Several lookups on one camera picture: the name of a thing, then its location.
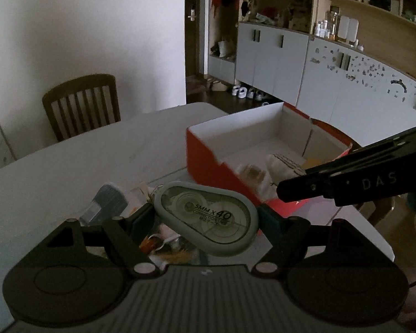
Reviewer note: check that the white containers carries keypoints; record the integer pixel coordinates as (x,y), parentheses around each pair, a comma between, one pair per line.
(348,28)

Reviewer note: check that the grey-green correction tape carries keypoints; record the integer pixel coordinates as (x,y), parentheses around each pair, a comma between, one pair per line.
(208,215)

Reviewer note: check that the white cabinet with shelves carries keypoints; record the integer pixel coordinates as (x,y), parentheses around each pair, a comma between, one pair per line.
(287,62)

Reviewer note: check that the white sneakers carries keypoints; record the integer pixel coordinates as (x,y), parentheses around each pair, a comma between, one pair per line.
(246,93)

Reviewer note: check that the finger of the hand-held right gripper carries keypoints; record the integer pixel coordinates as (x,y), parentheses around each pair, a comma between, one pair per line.
(350,158)
(298,185)

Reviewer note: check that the yellow flat item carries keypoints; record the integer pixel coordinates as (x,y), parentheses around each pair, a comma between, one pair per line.
(313,161)

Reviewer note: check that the dark plastic packet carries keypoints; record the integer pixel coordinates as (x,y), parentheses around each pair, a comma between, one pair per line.
(105,201)

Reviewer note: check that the red cardboard box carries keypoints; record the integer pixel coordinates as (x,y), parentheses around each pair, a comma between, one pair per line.
(202,156)

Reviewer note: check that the dark wooden chair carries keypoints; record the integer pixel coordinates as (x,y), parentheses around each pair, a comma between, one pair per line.
(81,105)

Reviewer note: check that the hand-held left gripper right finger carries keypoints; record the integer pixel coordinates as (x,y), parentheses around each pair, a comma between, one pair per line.
(270,220)

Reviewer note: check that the glass jar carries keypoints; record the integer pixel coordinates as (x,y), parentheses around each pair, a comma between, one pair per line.
(331,20)

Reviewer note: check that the beige slippers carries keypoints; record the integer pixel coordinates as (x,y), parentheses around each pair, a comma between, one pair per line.
(216,85)

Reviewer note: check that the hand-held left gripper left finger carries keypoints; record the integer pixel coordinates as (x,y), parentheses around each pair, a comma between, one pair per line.
(141,222)

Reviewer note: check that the crumpled small wrapper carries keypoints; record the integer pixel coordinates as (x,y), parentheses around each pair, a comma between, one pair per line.
(140,194)

